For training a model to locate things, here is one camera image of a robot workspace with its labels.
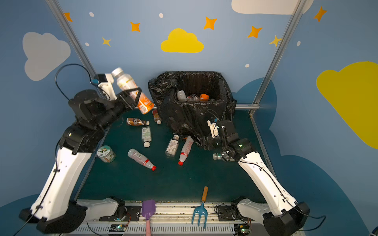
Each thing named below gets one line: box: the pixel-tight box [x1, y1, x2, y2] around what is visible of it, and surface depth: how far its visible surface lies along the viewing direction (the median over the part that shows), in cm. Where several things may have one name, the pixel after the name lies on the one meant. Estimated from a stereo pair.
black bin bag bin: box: [148, 70, 238, 147], surface depth 90 cm
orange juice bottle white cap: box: [111, 67, 155, 115], surface depth 53 cm
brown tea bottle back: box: [152, 109, 162, 125], surface depth 113 cm
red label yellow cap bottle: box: [186, 93, 200, 102], surface depth 92 cm
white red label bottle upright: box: [178, 135, 195, 167], surface depth 97 cm
